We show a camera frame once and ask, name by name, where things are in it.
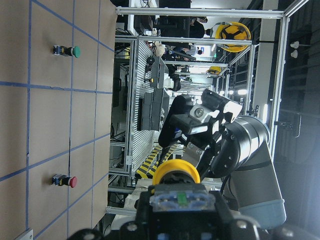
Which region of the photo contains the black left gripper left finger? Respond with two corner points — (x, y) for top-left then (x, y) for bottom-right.
(68, 192), (155, 240)

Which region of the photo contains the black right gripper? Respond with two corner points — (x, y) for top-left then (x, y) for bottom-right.
(178, 89), (250, 179)

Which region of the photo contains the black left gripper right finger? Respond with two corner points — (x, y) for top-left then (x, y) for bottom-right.
(199, 191), (295, 240)

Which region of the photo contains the yellow push button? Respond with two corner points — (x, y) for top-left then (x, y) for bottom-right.
(149, 159), (215, 213)

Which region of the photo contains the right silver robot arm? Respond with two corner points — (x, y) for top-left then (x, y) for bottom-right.
(167, 89), (287, 230)

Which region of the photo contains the red push button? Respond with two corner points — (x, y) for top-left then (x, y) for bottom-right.
(51, 174), (78, 188)

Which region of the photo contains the green push button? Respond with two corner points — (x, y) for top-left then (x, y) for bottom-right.
(52, 45), (81, 58)

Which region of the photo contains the yellow hard hat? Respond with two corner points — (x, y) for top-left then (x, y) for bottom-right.
(214, 21), (252, 53)

